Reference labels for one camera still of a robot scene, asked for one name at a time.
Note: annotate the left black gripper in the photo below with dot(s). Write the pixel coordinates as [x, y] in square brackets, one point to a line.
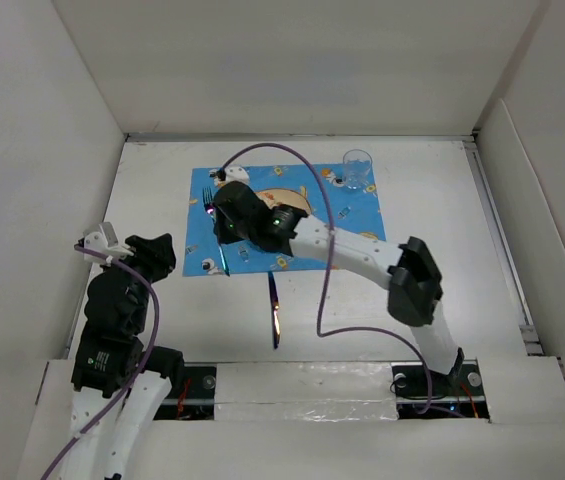
[156, 252]

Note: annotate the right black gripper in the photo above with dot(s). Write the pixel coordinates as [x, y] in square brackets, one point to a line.
[225, 234]

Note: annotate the beige ceramic plate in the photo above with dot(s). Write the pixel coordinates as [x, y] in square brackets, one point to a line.
[280, 196]

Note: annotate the iridescent fork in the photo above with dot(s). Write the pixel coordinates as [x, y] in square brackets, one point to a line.
[211, 212]

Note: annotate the iridescent table knife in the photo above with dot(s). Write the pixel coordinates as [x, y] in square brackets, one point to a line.
[274, 306]

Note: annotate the blue space-print cloth placemat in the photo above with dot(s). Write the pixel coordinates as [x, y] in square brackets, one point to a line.
[354, 210]

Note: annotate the clear plastic cup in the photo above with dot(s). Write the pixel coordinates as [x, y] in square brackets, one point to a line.
[357, 165]

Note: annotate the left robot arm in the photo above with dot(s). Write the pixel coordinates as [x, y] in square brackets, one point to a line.
[119, 382]

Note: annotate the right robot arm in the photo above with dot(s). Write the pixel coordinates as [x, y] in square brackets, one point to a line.
[406, 271]

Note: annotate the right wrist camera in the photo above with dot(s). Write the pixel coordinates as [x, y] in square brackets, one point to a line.
[233, 173]

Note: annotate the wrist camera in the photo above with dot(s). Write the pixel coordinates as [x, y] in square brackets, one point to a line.
[100, 244]
[233, 173]

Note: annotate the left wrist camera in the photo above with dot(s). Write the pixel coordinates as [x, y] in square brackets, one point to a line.
[100, 244]

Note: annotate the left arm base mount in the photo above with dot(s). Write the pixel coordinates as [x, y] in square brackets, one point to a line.
[193, 397]

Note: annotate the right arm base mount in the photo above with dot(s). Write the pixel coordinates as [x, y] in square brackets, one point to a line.
[462, 397]

